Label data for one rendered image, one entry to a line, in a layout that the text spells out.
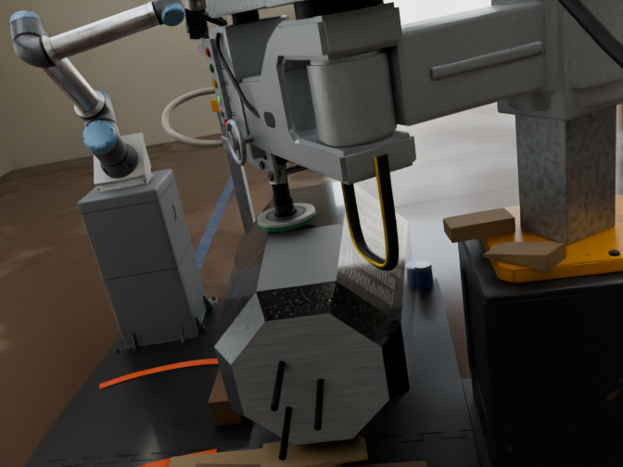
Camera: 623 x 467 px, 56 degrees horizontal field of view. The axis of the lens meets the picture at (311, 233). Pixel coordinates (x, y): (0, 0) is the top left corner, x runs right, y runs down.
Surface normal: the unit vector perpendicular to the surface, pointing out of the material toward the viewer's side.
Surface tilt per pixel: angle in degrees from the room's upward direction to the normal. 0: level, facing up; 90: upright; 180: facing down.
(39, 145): 90
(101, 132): 52
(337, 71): 90
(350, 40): 90
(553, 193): 90
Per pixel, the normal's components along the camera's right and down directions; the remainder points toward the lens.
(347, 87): -0.13, 0.38
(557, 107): -0.90, 0.29
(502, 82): 0.40, 0.26
